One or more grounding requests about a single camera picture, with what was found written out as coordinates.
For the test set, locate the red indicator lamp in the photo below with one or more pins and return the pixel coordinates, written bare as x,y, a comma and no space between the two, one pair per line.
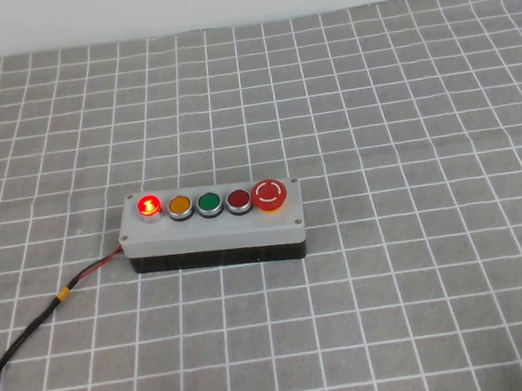
149,207

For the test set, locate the dark red flat push button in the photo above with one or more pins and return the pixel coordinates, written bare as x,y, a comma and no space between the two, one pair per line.
238,200

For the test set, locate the yellow flat push button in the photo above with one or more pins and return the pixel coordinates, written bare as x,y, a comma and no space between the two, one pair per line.
179,206

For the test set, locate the grey checked tablecloth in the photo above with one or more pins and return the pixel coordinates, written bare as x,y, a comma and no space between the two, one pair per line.
388,237

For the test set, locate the green flat push button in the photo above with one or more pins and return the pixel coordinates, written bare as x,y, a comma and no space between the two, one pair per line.
209,203

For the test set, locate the red mushroom emergency stop button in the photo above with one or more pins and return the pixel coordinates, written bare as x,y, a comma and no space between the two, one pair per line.
268,195

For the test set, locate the grey and black button box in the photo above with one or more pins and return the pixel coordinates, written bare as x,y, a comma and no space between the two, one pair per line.
214,236

